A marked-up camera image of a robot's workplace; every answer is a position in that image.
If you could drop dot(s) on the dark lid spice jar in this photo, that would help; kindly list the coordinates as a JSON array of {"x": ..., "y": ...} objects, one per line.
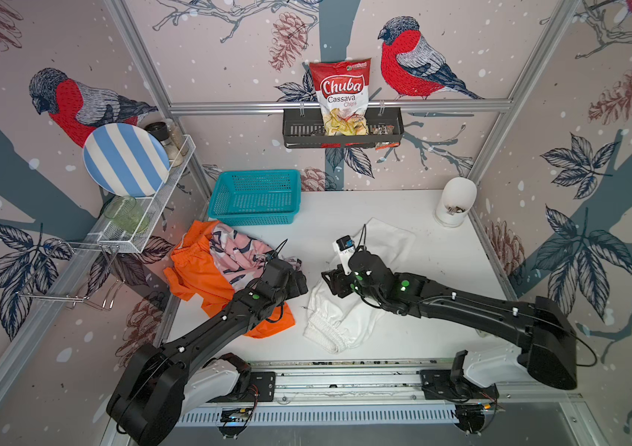
[{"x": 160, "y": 131}]

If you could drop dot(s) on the aluminium mounting rail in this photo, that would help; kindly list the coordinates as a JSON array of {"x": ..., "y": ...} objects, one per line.
[{"x": 322, "y": 383}]

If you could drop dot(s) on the teal plastic basket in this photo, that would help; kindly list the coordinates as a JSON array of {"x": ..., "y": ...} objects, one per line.
[{"x": 256, "y": 197}]

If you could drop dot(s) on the red Chuba chips bag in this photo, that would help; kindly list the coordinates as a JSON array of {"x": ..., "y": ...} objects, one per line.
[{"x": 342, "y": 90}]

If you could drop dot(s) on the blue striped plate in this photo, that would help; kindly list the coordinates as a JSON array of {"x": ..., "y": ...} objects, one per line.
[{"x": 126, "y": 160}]

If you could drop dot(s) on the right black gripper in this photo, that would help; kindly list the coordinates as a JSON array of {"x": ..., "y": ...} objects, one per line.
[{"x": 337, "y": 280}]

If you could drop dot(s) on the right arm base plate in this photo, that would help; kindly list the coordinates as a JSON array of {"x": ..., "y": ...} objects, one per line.
[{"x": 437, "y": 385}]

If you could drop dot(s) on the black wall shelf basket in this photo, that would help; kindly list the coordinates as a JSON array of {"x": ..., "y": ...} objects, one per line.
[{"x": 309, "y": 128}]

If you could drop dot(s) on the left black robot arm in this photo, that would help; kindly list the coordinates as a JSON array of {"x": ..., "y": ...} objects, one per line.
[{"x": 149, "y": 397}]

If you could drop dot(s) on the orange garment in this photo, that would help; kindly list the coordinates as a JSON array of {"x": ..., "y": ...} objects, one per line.
[{"x": 194, "y": 273}]

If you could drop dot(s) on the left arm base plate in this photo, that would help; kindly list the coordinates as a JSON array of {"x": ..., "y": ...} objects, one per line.
[{"x": 259, "y": 384}]

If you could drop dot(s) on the white ceramic holder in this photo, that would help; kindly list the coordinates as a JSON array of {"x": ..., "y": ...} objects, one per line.
[{"x": 456, "y": 201}]

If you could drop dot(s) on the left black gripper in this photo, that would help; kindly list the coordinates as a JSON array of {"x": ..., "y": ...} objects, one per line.
[{"x": 295, "y": 289}]

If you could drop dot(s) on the white wire wall rack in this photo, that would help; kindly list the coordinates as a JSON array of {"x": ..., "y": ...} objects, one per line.
[{"x": 117, "y": 257}]

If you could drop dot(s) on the green glass cup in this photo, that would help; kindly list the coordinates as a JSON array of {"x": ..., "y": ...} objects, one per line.
[{"x": 127, "y": 214}]

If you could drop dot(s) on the clear spice jar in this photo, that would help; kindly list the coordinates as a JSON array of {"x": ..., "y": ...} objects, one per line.
[{"x": 178, "y": 140}]

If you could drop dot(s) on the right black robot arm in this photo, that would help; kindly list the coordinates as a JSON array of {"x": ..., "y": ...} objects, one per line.
[{"x": 544, "y": 338}]

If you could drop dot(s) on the pink patterned garment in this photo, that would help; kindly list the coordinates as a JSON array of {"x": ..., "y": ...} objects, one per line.
[{"x": 241, "y": 258}]

